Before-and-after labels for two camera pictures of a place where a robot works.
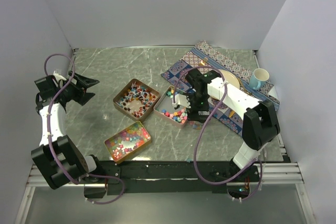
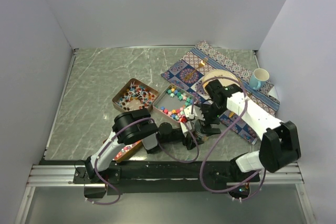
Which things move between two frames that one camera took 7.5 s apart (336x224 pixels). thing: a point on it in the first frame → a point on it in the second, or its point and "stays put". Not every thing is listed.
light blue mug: x=259 y=78 stays put
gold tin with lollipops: x=136 y=99 stays put
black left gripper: x=82 y=83 → x=191 y=142
